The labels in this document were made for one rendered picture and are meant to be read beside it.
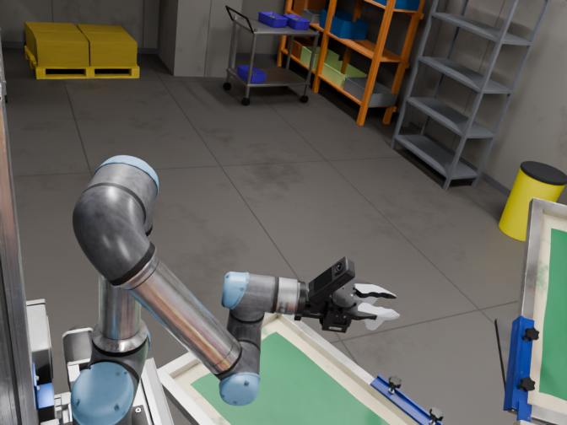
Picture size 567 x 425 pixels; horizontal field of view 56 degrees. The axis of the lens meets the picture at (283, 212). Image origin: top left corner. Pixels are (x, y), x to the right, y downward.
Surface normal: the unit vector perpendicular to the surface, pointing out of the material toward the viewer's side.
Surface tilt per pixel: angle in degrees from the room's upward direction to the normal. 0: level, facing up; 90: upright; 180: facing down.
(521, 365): 32
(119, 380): 7
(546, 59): 90
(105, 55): 90
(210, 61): 90
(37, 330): 0
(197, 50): 90
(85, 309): 0
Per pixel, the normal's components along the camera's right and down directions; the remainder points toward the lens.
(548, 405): 0.01, -0.47
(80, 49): 0.47, 0.52
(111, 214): 0.36, -0.38
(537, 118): -0.90, 0.08
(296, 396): 0.17, -0.84
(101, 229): 0.02, -0.11
